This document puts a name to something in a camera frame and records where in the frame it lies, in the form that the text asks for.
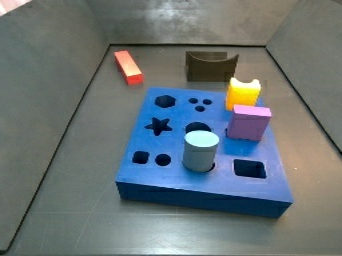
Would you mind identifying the red rectangular block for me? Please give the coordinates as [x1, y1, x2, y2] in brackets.
[113, 50, 143, 85]

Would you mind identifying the blue shape sorter board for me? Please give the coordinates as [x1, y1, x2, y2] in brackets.
[115, 87, 294, 218]

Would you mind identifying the black curved fixture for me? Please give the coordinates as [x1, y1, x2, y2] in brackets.
[186, 51, 239, 82]

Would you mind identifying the grey-blue cylinder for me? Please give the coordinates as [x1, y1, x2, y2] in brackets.
[183, 130, 219, 172]

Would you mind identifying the purple rectangular block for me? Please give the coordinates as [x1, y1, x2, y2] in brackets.
[227, 104, 272, 141]

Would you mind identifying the yellow notched block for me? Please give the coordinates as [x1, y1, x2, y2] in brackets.
[226, 77, 262, 110]

